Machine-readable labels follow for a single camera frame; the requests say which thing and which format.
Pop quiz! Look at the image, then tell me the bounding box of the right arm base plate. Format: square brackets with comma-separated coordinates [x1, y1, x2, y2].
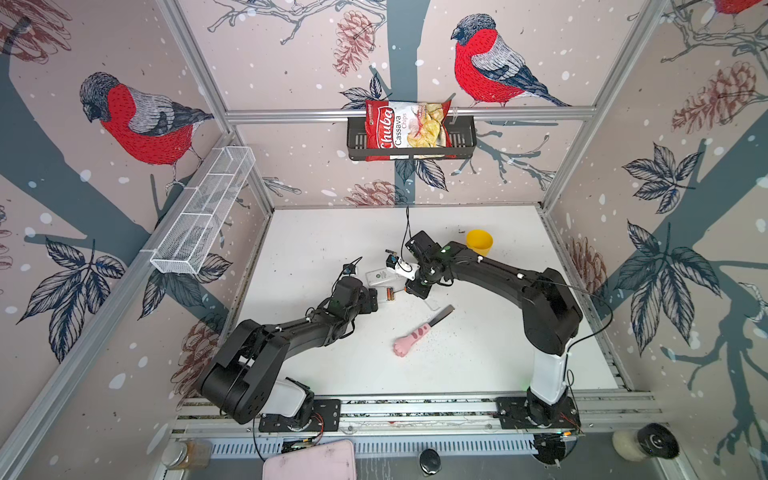
[495, 394, 581, 430]

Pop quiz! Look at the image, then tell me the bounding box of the white tape roll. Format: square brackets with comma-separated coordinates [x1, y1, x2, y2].
[612, 423, 680, 462]

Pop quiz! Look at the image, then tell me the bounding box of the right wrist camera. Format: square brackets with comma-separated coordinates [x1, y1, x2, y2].
[385, 250, 419, 280]

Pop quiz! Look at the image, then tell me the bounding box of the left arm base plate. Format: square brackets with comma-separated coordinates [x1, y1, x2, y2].
[258, 398, 341, 434]

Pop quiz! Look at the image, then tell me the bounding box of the pink handled scraper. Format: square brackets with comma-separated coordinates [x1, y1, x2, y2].
[393, 305, 455, 357]

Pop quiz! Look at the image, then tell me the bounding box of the grey remote battery cover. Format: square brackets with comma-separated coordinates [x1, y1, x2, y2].
[424, 297, 442, 311]

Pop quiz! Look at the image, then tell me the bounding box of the glass jar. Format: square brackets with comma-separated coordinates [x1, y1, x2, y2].
[161, 440, 213, 470]

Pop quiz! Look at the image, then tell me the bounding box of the pink cloth pad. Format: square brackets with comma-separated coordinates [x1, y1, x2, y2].
[262, 440, 357, 480]

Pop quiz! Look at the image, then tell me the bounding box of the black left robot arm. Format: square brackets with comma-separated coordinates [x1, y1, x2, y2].
[194, 275, 378, 428]

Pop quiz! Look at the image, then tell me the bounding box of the red cassava chips bag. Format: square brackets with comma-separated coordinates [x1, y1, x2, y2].
[365, 100, 453, 150]

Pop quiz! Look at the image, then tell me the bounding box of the yellow plastic goblet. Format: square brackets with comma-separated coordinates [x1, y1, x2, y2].
[466, 229, 494, 256]

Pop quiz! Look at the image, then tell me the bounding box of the grey remote control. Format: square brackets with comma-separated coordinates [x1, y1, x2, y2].
[375, 287, 396, 303]

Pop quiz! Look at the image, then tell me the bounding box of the aluminium mounting rail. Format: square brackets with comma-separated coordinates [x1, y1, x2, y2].
[169, 389, 665, 438]

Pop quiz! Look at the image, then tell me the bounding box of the black round knob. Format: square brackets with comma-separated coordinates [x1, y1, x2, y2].
[419, 448, 442, 476]

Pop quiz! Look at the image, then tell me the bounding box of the white remote control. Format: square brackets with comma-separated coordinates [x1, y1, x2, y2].
[365, 267, 404, 287]

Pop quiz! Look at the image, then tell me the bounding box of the black wall basket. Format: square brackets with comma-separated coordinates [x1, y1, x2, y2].
[346, 116, 477, 161]

